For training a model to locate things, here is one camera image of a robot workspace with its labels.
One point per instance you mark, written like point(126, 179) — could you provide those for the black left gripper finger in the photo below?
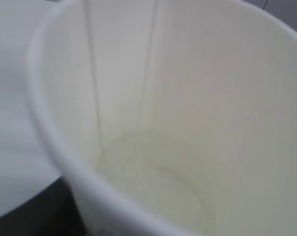
point(52, 212)

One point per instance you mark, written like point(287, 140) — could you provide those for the white paper cup green logo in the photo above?
point(169, 117)

